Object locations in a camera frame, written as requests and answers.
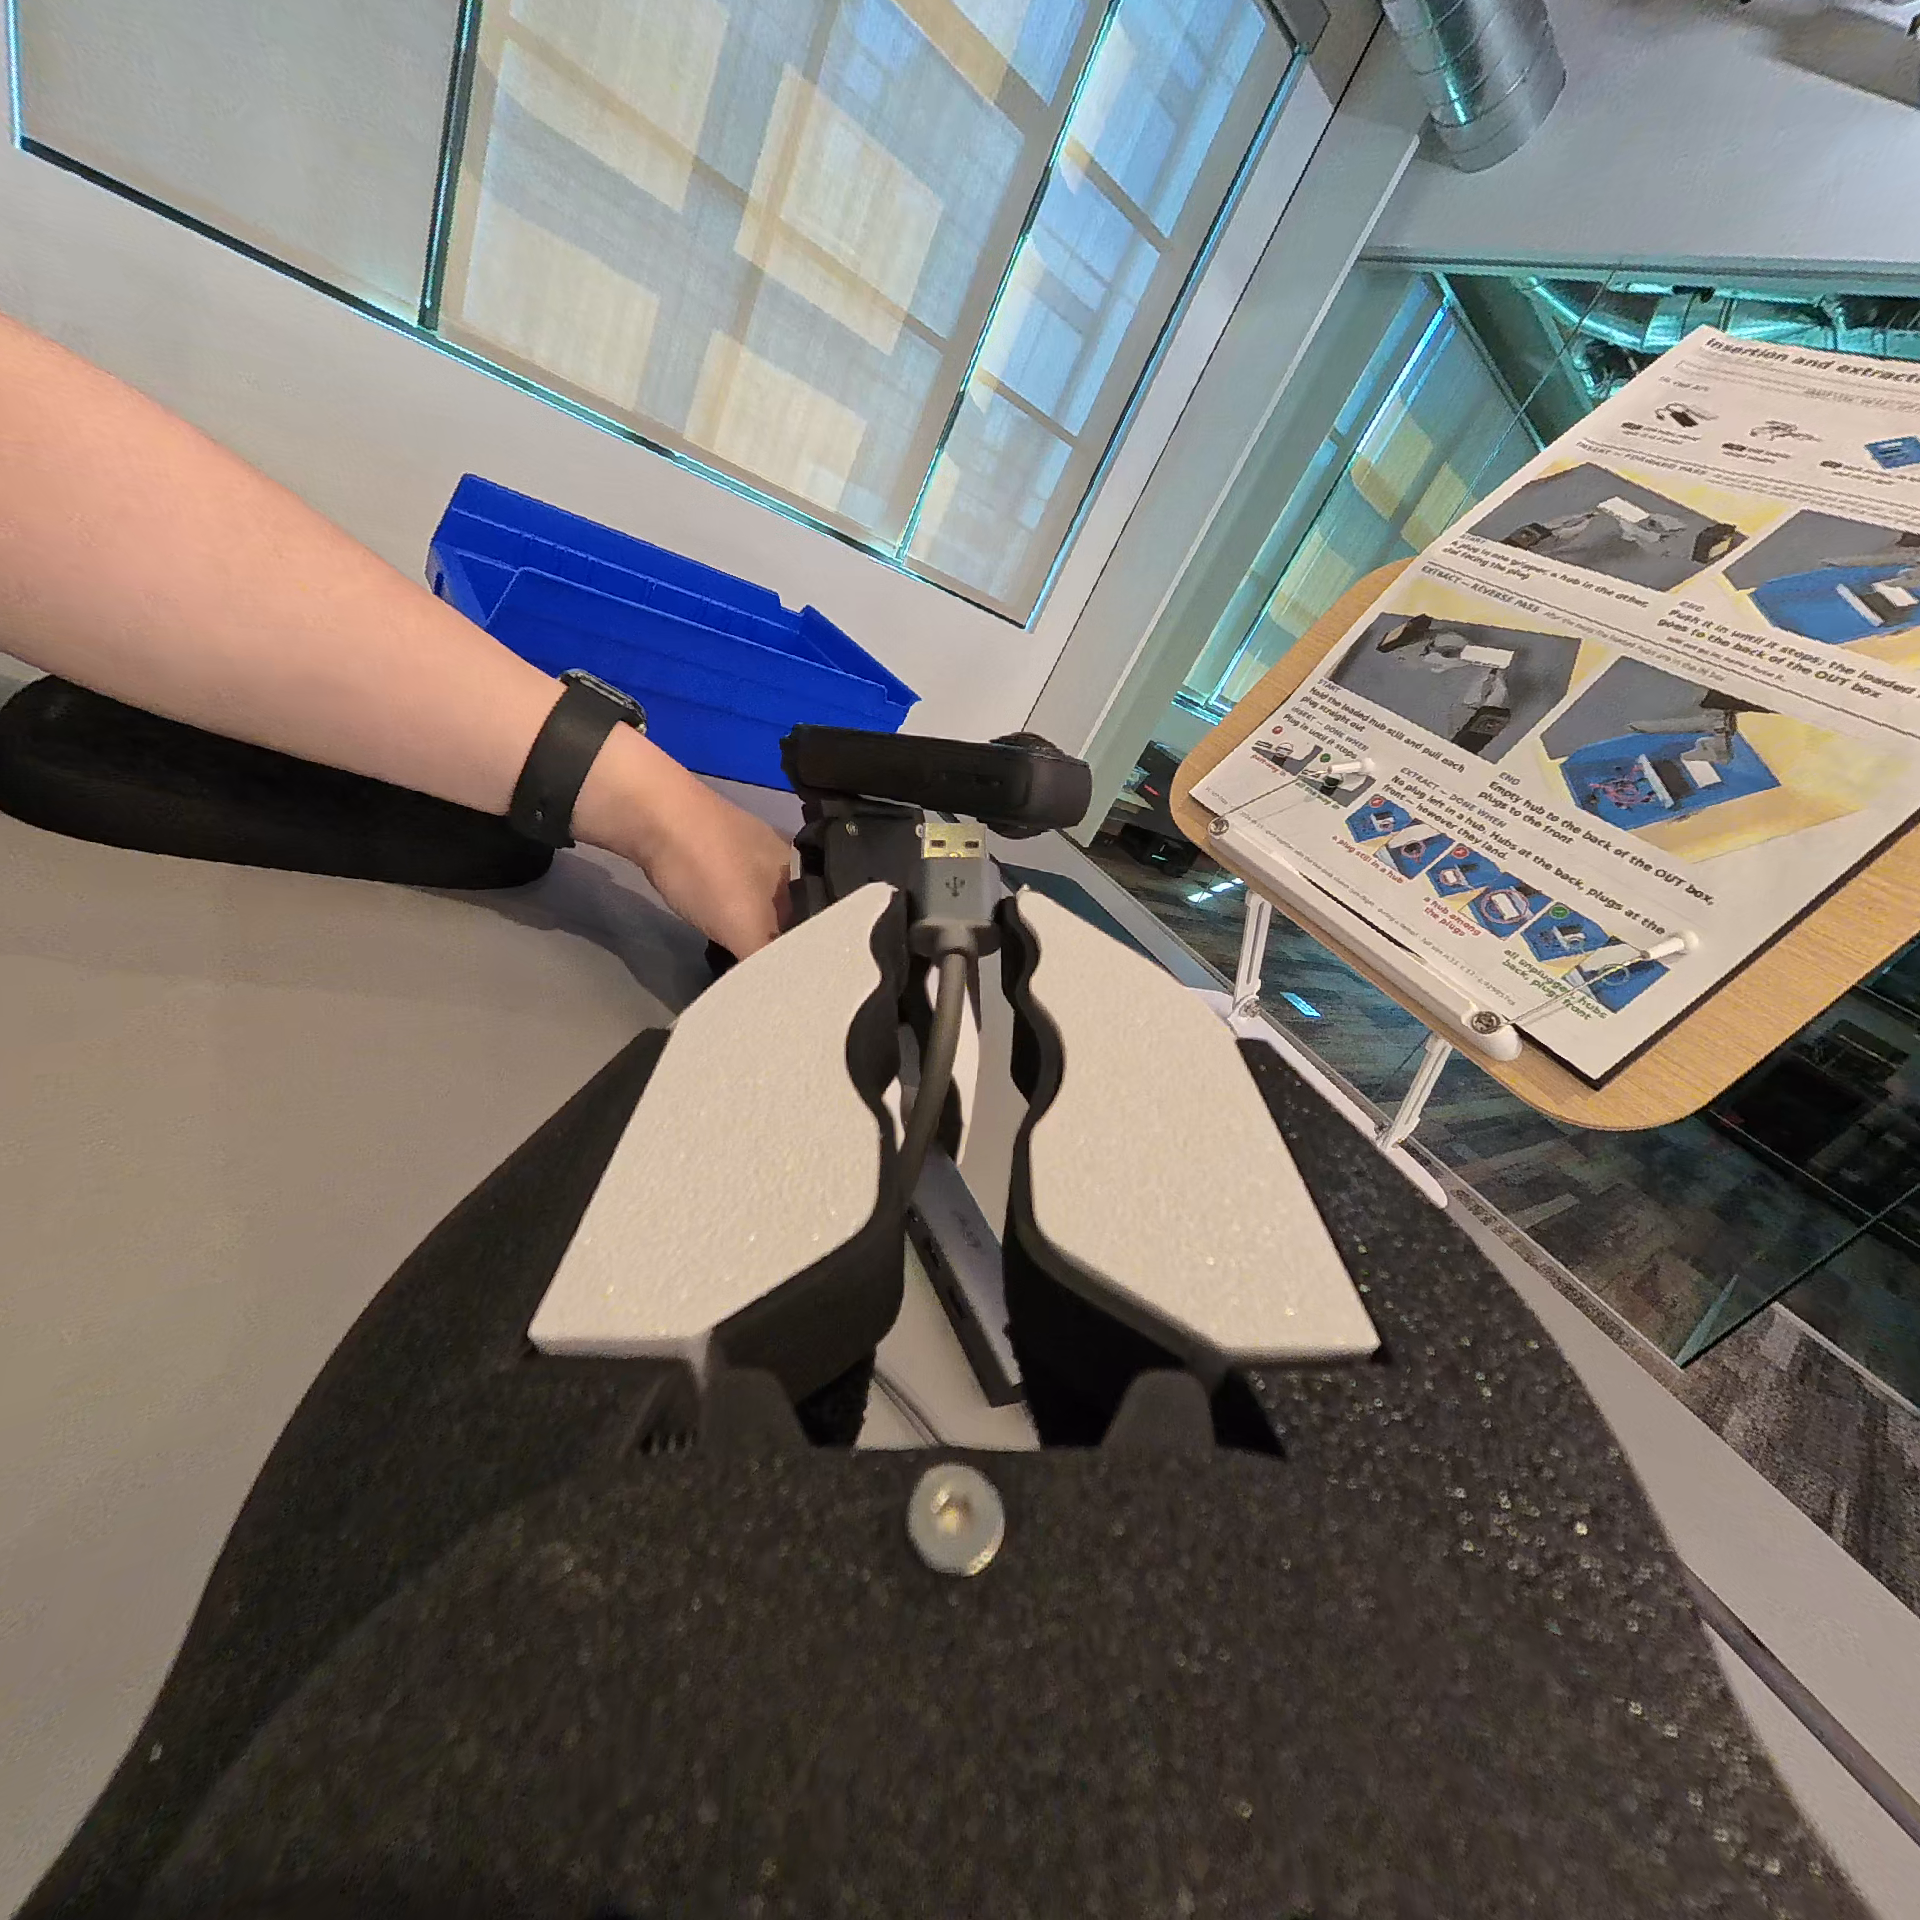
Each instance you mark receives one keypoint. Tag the black wrist rest pad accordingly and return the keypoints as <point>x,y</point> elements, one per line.
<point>180,796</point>

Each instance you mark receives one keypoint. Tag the person's left hand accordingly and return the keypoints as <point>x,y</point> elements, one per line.
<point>698,848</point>

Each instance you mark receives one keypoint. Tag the person's left forearm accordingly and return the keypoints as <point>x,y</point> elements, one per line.
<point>224,557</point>

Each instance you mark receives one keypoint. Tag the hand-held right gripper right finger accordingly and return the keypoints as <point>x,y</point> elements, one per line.
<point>1170,1172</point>

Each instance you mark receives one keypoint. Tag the large window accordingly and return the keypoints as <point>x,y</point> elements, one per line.
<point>749,224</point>

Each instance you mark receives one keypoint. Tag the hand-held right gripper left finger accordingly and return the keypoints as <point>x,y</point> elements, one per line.
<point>721,1141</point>

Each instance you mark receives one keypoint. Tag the printed instruction sheet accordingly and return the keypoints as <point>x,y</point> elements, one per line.
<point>1499,721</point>

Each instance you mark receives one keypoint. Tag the blue plastic bin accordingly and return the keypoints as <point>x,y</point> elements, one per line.
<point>645,645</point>

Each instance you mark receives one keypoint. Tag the grey desk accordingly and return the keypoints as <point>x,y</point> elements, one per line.
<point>224,1125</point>

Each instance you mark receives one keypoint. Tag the grey USB hub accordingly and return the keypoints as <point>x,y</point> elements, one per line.
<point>961,1276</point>

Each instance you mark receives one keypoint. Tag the silver ventilation duct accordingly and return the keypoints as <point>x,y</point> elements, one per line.
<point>1476,76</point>

